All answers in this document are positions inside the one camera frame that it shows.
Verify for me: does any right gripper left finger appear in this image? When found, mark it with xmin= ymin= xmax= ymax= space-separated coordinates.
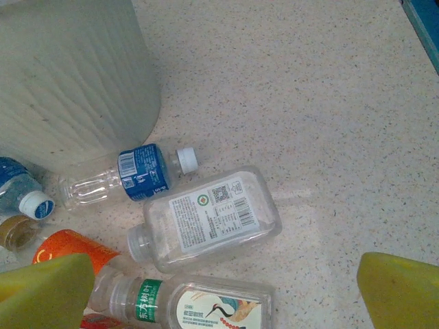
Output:
xmin=0 ymin=253 xmax=96 ymax=329

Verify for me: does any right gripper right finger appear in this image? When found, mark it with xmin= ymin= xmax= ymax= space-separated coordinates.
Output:
xmin=356 ymin=252 xmax=439 ymax=329

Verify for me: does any red snack packet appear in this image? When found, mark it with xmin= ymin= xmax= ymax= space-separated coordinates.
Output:
xmin=79 ymin=312 xmax=133 ymax=329

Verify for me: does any bottle with blue-white logo cap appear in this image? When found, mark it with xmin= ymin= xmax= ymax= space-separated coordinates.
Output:
xmin=0 ymin=156 xmax=56 ymax=221

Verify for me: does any small bottle dark blue label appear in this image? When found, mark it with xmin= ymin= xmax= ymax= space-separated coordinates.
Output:
xmin=60 ymin=143 xmax=199 ymax=215

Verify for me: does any square bottle with crane label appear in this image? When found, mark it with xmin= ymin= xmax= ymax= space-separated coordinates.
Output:
xmin=87 ymin=265 xmax=277 ymax=329

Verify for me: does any square clear bottle white label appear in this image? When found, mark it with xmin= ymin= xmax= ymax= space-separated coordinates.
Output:
xmin=126 ymin=165 xmax=284 ymax=274

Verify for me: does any pale ribbed plastic bin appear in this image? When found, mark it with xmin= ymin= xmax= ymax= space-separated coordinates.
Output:
xmin=0 ymin=0 xmax=163 ymax=172

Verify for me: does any blue table edge rail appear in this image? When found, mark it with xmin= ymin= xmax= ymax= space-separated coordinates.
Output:
xmin=399 ymin=0 xmax=439 ymax=75

